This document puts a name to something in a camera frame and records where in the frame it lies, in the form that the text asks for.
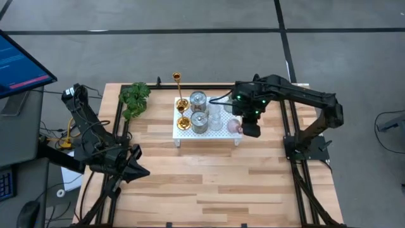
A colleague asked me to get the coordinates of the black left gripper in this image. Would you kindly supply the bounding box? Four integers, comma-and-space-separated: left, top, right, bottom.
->
112, 144, 151, 184

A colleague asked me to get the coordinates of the black desk support bar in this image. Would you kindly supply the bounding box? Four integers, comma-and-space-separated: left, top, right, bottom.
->
37, 141, 87, 175

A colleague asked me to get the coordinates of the pink glass candle holder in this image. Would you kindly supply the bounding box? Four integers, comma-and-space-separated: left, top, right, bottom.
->
227, 118, 244, 135

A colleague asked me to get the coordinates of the black computer mouse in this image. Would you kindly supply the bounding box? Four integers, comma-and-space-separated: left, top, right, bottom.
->
16, 200, 41, 228

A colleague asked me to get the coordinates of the white paper sheet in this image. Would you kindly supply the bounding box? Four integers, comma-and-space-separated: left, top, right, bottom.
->
60, 148, 87, 192

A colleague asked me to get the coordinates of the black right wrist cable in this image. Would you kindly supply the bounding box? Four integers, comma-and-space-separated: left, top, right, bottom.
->
208, 89, 235, 107

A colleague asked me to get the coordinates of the green potted plant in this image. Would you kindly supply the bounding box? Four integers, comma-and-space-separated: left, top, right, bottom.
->
119, 81, 152, 122

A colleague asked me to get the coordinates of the grey desk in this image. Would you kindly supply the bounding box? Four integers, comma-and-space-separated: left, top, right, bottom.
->
0, 85, 51, 228

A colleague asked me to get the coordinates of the white perforated metal shelf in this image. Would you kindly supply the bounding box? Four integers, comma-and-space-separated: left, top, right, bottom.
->
173, 96, 244, 148

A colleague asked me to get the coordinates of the short gold candlestick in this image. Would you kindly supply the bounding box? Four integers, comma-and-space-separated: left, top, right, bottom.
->
176, 104, 192, 131

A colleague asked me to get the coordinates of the grey chair leg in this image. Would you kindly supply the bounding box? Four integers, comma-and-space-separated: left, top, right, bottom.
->
375, 113, 405, 133

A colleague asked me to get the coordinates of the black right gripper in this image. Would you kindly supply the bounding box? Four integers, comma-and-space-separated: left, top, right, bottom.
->
232, 81, 270, 139

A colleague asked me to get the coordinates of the yellow cable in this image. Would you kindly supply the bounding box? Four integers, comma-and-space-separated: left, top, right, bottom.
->
58, 117, 75, 150

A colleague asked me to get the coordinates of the computer monitor with blue screen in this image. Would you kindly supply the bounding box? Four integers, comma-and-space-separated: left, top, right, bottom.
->
0, 29, 58, 99

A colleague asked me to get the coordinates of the tall gold candlestick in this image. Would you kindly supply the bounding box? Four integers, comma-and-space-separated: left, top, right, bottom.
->
171, 72, 191, 112

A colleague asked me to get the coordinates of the black computer keyboard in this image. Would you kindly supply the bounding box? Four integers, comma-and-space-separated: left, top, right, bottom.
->
0, 168, 16, 203

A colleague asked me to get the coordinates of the black aluminium table frame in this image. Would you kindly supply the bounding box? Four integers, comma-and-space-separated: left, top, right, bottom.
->
72, 73, 351, 228

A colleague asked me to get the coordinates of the grey monitor stand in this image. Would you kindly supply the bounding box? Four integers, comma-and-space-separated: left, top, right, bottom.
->
1, 91, 30, 117

